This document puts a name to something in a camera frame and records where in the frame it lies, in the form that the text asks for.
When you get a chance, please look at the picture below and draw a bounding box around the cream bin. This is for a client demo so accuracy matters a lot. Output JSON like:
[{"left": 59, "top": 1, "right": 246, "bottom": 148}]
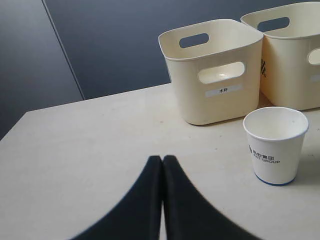
[
  {"left": 158, "top": 19, "right": 264, "bottom": 125},
  {"left": 240, "top": 1, "right": 320, "bottom": 110}
]

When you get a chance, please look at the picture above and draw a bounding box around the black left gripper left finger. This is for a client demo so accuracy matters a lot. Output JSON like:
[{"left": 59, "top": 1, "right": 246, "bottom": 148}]
[{"left": 73, "top": 155, "right": 163, "bottom": 240}]

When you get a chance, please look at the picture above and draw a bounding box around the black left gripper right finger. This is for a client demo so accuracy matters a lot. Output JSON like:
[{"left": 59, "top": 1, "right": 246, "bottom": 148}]
[{"left": 163, "top": 155, "right": 259, "bottom": 240}]

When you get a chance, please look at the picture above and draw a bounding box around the cream bin left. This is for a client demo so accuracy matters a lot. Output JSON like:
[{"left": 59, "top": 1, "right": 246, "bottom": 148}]
[{"left": 158, "top": 19, "right": 264, "bottom": 125}]

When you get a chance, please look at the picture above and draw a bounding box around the white paper cup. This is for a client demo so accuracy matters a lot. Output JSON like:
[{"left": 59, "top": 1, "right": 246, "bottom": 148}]
[{"left": 242, "top": 106, "right": 309, "bottom": 186}]

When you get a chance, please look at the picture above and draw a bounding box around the cream bin middle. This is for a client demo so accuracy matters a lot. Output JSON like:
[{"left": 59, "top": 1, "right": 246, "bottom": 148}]
[{"left": 240, "top": 1, "right": 320, "bottom": 110}]

